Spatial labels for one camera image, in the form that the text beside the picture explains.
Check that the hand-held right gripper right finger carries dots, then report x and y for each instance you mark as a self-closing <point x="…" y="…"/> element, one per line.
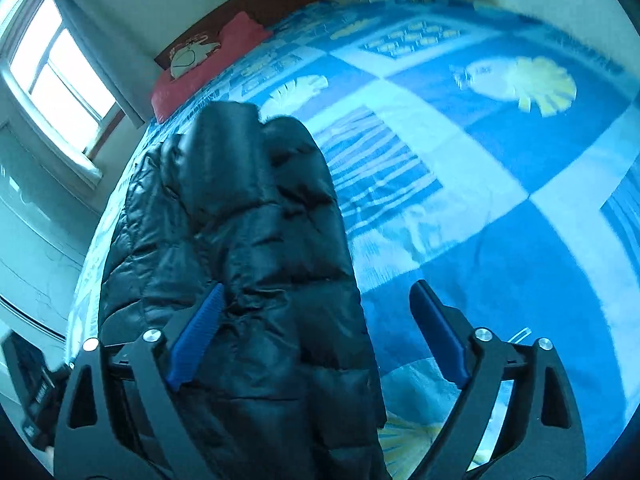
<point x="440" y="335"/>

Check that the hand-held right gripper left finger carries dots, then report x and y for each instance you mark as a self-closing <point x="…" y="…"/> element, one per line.
<point x="197" y="335"/>

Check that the black puffer jacket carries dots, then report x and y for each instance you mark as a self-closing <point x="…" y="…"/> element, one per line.
<point x="250" y="235"/>

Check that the blue patterned bed sheet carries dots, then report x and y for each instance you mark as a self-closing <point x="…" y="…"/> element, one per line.
<point x="475" y="210"/>

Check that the window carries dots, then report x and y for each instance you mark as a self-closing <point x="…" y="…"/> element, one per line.
<point x="60" y="75"/>

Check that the red pillow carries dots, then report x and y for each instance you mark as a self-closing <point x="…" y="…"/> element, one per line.
<point x="235" y="40"/>

